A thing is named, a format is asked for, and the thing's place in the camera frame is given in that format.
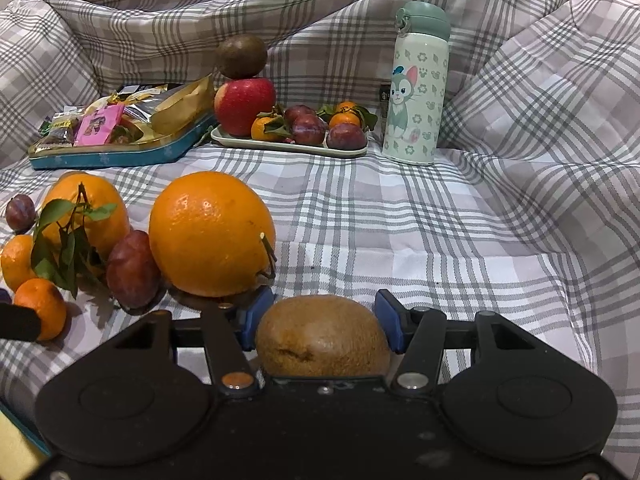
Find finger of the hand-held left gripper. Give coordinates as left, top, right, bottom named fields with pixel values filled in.
left=0, top=302, right=42, bottom=343

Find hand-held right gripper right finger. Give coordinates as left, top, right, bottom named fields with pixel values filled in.
left=375, top=289, right=538, bottom=395

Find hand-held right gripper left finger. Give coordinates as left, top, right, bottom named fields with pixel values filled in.
left=102, top=287, right=276, bottom=398

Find brown kiwi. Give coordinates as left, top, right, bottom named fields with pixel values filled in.
left=215, top=33, right=269, bottom=81
left=255, top=295, right=392, bottom=378

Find large smooth orange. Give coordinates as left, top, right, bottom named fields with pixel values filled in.
left=148, top=171, right=277, bottom=298

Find small dark red plum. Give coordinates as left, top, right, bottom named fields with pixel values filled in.
left=5, top=194, right=37, bottom=233

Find gold tin tray teal rim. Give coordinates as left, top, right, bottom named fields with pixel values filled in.
left=0, top=400, right=51, bottom=480

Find large dark red plum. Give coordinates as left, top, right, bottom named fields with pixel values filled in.
left=106, top=230, right=162, bottom=310

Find large orange with leaves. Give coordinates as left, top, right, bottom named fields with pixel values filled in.
left=30, top=171, right=132, bottom=301

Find grey plaid blanket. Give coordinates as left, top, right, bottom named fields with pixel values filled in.
left=0, top=0, right=640, bottom=461

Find white rectangular plate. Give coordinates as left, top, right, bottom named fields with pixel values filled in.
left=210, top=122, right=370, bottom=158

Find teal snack tin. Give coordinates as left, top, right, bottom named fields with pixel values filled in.
left=27, top=74, right=221, bottom=171

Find leafy mandarin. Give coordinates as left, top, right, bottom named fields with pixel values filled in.
left=250, top=115, right=283, bottom=142

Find pink snack packet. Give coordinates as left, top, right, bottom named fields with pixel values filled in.
left=74, top=105, right=126, bottom=147

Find green cartoon cat bottle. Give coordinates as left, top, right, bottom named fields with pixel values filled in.
left=382, top=1, right=452, bottom=167

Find dark drink can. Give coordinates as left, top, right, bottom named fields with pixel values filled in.
left=376, top=80, right=392, bottom=133

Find red apple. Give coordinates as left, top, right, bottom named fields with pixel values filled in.
left=214, top=77, right=277, bottom=138

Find brown paper snack packet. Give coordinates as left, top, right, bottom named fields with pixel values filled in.
left=150, top=75, right=216, bottom=136

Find pile of assorted snacks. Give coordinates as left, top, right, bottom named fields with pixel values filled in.
left=37, top=82, right=211, bottom=148

